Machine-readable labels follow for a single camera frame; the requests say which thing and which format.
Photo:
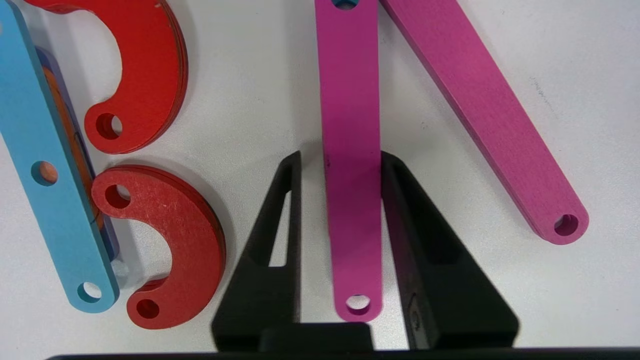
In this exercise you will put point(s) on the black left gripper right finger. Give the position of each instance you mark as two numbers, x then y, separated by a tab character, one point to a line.
450	300

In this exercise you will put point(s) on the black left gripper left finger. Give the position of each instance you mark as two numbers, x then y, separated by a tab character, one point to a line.
260	300

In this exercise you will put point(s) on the pink bar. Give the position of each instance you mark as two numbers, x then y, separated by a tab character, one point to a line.
350	150
480	100

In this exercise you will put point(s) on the red C-shaped piece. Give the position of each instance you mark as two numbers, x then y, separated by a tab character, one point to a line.
150	75
195	240

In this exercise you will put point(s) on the purple flat bar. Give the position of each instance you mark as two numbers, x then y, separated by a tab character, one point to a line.
112	245

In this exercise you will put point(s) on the light blue three-hole bar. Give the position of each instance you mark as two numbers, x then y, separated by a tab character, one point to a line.
30	110

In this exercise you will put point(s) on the orange flat bar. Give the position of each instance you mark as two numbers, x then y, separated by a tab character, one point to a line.
77	150

